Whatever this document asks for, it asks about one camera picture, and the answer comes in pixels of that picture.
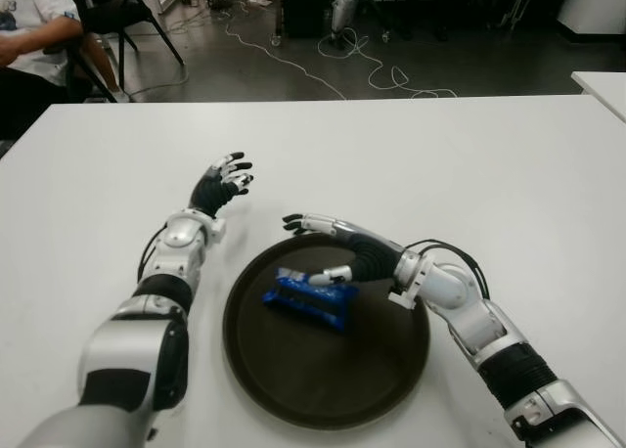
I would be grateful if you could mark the white power strip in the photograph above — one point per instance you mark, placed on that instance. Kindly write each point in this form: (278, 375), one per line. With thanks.
(259, 0)

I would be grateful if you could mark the blue Oreo packet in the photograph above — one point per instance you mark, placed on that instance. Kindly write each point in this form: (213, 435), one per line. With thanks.
(308, 301)

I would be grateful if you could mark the white neighbouring table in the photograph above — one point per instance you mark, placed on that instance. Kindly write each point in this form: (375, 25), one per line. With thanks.
(606, 88)

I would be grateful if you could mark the person in black shorts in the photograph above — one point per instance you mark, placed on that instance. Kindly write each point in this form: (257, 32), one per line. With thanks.
(105, 52)

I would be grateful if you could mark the black folded chairs stack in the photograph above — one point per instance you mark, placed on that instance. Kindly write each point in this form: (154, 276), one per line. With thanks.
(513, 8)

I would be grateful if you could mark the person in white shirt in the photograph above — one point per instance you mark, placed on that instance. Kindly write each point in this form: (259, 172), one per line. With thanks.
(24, 8)

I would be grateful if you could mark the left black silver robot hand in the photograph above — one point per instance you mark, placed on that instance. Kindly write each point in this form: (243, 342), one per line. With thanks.
(212, 191)

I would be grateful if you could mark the left silver black robot arm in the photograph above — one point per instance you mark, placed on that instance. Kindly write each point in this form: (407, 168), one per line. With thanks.
(166, 257)

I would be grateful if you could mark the black desk with casters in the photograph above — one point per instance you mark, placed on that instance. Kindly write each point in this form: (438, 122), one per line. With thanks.
(415, 5)

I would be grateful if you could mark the white curved counter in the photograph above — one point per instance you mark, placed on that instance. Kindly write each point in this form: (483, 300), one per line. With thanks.
(596, 3)

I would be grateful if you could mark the right silver black robot arm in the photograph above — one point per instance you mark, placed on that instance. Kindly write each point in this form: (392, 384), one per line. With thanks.
(489, 321)

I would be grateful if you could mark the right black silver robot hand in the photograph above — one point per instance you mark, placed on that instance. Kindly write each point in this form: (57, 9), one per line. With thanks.
(371, 257)

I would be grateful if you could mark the round dark brown tray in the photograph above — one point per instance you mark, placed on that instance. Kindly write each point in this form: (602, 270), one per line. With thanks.
(327, 330)

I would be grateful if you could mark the black cabinet on casters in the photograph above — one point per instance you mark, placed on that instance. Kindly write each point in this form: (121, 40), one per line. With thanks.
(303, 8)

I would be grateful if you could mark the black chair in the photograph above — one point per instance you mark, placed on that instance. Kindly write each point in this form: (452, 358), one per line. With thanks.
(85, 76)
(137, 13)

